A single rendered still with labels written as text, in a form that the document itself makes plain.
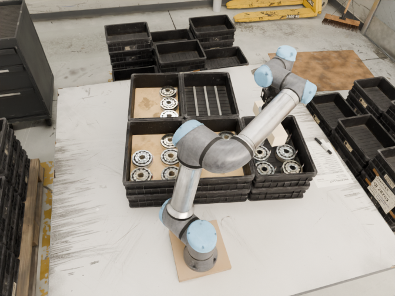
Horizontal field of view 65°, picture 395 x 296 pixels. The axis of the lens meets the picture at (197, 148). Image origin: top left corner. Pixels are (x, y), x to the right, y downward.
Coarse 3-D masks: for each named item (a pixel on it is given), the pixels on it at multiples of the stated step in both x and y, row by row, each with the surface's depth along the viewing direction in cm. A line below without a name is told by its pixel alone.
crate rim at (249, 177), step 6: (186, 120) 163; (240, 120) 164; (240, 126) 162; (252, 168) 144; (252, 174) 142; (204, 180) 139; (210, 180) 140; (216, 180) 140; (222, 180) 141; (228, 180) 141; (234, 180) 141; (240, 180) 142; (246, 180) 142
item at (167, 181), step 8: (136, 120) 162; (144, 120) 162; (152, 120) 162; (160, 120) 162; (168, 120) 162; (176, 120) 163; (184, 120) 163; (128, 128) 158; (128, 136) 154; (128, 144) 151; (128, 184) 137; (136, 184) 137; (144, 184) 138; (152, 184) 138; (160, 184) 139; (168, 184) 139
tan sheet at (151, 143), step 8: (136, 136) 168; (144, 136) 168; (152, 136) 168; (160, 136) 168; (136, 144) 164; (144, 144) 164; (152, 144) 164; (152, 152) 161; (160, 152) 161; (160, 160) 158; (152, 168) 154; (160, 168) 155; (160, 176) 151
